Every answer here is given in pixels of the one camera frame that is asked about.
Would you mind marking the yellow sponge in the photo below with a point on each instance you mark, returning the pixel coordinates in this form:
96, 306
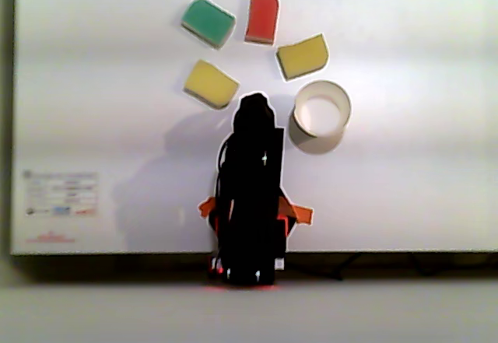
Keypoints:
303, 57
210, 82

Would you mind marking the white controller board mount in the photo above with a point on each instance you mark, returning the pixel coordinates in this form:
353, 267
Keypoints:
279, 264

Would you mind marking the printed sticker label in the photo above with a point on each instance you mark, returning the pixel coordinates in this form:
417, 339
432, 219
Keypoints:
60, 193

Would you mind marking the green sponge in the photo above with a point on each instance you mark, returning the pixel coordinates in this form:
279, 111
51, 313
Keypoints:
208, 20

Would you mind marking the white paper cup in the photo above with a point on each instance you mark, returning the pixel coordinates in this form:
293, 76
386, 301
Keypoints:
311, 141

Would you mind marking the orange table clamp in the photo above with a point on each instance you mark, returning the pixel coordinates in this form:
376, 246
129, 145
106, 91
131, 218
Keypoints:
206, 206
301, 214

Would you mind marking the red sponge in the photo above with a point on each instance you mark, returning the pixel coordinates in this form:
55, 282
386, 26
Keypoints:
262, 16

